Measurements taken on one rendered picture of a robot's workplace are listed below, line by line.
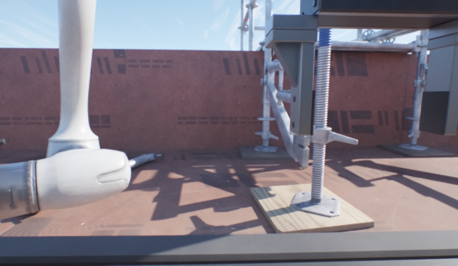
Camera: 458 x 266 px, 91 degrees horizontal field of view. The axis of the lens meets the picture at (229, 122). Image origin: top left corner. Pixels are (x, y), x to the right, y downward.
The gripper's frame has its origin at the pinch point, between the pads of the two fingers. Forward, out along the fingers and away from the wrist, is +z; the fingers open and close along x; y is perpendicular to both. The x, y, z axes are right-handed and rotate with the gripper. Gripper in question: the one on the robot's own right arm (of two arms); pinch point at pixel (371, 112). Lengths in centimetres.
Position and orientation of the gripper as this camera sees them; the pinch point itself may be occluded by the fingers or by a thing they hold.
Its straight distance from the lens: 25.4
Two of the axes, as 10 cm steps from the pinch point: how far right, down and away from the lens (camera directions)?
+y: 0.3, 1.2, -9.9
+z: 0.0, 9.9, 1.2
